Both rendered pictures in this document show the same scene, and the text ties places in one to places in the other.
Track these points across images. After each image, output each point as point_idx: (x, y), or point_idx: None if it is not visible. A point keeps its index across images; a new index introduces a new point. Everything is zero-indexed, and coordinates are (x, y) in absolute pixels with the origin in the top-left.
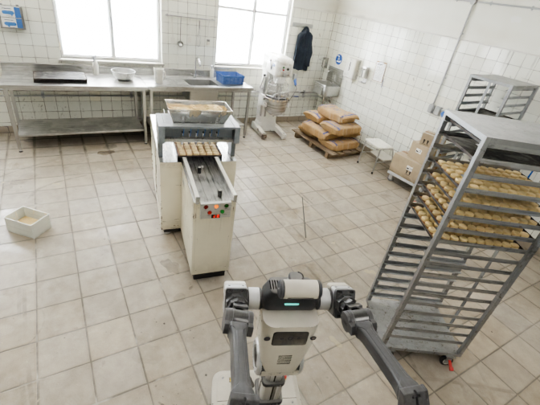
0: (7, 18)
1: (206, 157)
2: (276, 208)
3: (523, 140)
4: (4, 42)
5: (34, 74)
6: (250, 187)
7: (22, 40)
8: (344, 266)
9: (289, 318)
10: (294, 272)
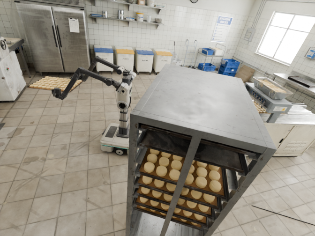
0: (310, 53)
1: None
2: (283, 195)
3: (165, 75)
4: (302, 63)
5: (295, 77)
6: (303, 183)
7: (309, 64)
8: (225, 224)
9: (121, 82)
10: (127, 70)
